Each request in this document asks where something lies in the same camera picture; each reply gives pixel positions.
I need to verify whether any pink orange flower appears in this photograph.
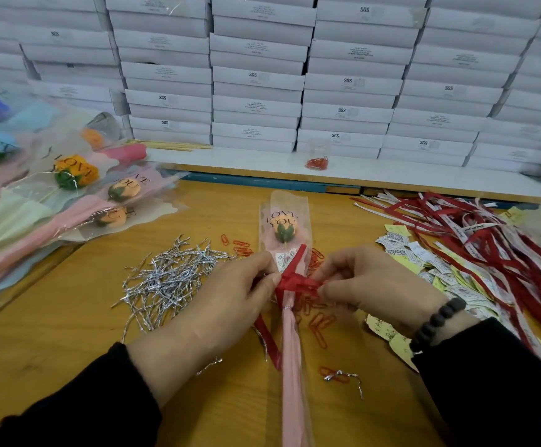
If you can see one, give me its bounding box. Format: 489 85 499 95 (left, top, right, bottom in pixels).
258 189 316 447

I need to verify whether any pile of yellow white tags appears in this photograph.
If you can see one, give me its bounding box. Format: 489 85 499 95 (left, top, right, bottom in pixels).
364 204 541 373

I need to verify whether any person's right forearm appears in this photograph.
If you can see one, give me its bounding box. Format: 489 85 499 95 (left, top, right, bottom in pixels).
412 316 541 447

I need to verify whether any long white board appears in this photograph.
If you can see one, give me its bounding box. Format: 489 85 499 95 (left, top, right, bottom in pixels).
145 147 541 201

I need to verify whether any wooden sticks bundle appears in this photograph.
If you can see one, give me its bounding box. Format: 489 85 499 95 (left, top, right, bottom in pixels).
131 140 213 151

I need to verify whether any black bead bracelet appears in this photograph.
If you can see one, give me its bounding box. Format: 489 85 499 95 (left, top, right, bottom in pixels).
408 295 469 354

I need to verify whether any person's right hand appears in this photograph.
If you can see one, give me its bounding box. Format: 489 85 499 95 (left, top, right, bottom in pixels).
312 245 458 336

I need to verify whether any single red ribbon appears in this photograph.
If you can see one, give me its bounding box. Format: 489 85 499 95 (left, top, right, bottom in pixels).
252 242 326 371

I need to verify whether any pile of red ribbons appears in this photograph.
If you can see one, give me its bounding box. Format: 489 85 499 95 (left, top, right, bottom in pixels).
354 189 541 359

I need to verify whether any pile of silver twist ties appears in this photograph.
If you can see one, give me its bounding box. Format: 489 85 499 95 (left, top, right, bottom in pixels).
112 234 230 373

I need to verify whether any wall of stacked white boxes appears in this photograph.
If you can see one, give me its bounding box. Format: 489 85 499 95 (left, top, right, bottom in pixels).
0 0 541 171

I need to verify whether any pile of flowers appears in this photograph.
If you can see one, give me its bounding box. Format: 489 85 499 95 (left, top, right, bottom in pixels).
0 74 188 304

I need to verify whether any person's left forearm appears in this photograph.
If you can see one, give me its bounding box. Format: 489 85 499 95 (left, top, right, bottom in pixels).
0 342 163 447

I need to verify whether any small bag of red clips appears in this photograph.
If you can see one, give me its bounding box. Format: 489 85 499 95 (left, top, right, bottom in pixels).
306 144 330 171

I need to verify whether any pile of orange paper clips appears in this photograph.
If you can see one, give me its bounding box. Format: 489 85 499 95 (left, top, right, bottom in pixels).
217 232 363 399

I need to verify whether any person's left hand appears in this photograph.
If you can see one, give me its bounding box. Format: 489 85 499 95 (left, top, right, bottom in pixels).
126 251 281 406

